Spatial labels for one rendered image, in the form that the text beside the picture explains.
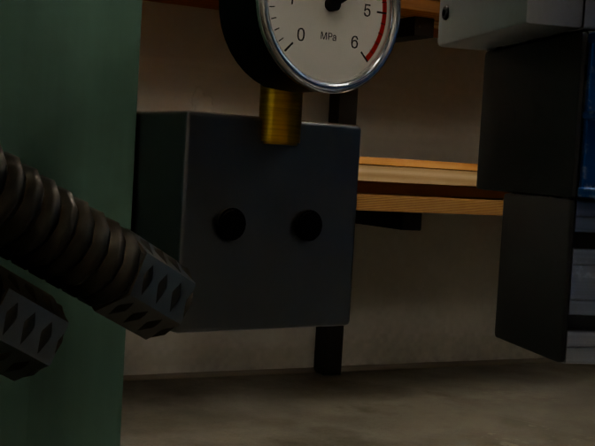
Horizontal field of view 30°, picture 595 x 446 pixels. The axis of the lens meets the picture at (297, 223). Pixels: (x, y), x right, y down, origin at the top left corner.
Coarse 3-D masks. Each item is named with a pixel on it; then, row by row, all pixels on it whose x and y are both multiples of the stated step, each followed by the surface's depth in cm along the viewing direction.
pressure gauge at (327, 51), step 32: (224, 0) 39; (256, 0) 37; (288, 0) 38; (320, 0) 39; (352, 0) 40; (384, 0) 41; (224, 32) 40; (256, 32) 38; (288, 32) 38; (320, 32) 39; (352, 32) 40; (384, 32) 41; (256, 64) 39; (288, 64) 38; (320, 64) 39; (352, 64) 40; (288, 96) 41; (288, 128) 41
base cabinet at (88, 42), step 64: (0, 0) 39; (64, 0) 40; (128, 0) 41; (0, 64) 39; (64, 64) 40; (128, 64) 42; (0, 128) 39; (64, 128) 40; (128, 128) 42; (128, 192) 42; (0, 384) 39; (64, 384) 41
